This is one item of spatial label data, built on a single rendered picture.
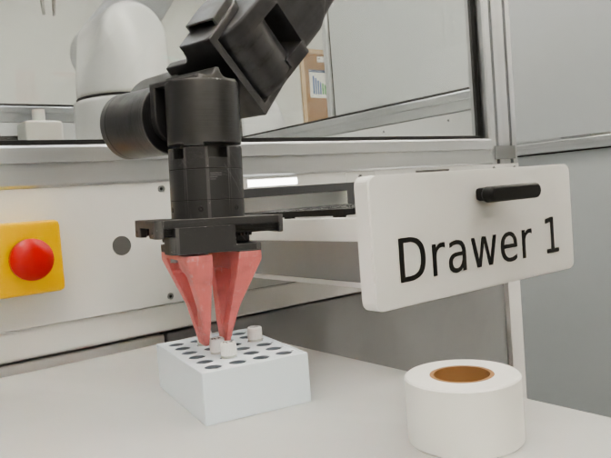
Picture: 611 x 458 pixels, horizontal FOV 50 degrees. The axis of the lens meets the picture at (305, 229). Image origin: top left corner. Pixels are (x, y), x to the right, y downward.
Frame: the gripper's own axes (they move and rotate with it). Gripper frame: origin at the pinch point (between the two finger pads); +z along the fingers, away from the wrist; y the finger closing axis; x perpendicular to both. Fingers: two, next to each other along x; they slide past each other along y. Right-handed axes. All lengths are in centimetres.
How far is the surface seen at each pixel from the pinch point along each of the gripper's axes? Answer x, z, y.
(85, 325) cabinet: -26.2, 2.7, 5.5
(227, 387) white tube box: 5.4, 2.9, 1.1
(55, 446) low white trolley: 2.2, 5.7, 12.5
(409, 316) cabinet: -35, 9, -46
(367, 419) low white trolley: 11.6, 5.0, -6.6
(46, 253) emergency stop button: -17.6, -6.1, 10.0
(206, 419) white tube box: 5.4, 4.9, 2.8
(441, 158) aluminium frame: -35, -16, -53
